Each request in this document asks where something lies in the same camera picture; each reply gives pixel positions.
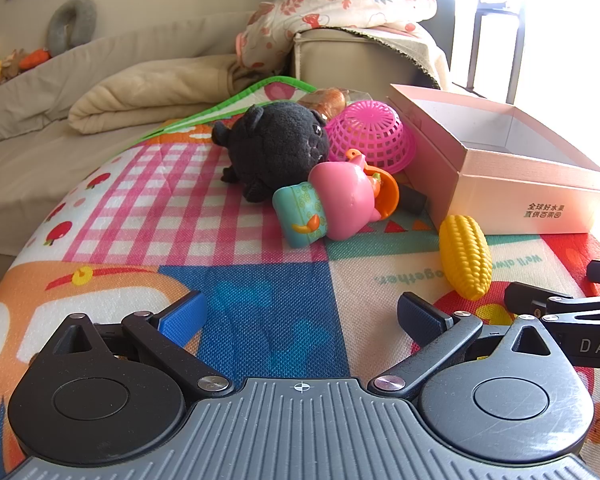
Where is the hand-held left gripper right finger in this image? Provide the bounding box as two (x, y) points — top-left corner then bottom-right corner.
(368, 291), (564, 401)

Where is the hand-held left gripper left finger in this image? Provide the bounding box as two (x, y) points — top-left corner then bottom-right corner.
(42, 290), (234, 396)

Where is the yellow toy corn cob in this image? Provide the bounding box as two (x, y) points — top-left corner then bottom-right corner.
(439, 215), (493, 302)

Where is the pink cardboard box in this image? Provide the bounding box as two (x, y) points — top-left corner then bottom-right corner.
(386, 83), (600, 235)

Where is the orange plastic toy cup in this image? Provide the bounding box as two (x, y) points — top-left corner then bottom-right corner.
(345, 149), (400, 220)

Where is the pink plastic toy basket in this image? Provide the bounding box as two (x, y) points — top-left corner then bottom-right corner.
(325, 100), (417, 171)

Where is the black plush toy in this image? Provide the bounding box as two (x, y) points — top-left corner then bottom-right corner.
(211, 103), (331, 204)

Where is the orange bread packet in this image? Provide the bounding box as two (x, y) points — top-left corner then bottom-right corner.
(300, 87), (376, 121)

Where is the colourful printed play mat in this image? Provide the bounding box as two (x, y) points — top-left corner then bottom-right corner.
(0, 76), (600, 480)

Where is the beige sofa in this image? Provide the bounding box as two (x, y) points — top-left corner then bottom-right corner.
(0, 10), (451, 291)

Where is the beige folded blanket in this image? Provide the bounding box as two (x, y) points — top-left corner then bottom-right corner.
(68, 52), (291, 135)

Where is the beige fringed cloth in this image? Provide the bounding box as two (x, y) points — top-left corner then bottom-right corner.
(350, 25), (451, 91)

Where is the orange carrot plush toy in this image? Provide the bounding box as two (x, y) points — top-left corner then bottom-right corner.
(19, 48), (51, 71)

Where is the brown plush toy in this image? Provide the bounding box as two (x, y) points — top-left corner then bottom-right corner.
(0, 49), (26, 80)

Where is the grey neck pillow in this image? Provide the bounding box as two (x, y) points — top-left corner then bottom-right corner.
(46, 0), (98, 57)

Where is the white floral blanket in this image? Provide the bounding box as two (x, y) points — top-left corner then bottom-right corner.
(235, 0), (438, 73)

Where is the dark window frame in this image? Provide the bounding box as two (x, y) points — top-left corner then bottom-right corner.
(452, 0), (531, 106)

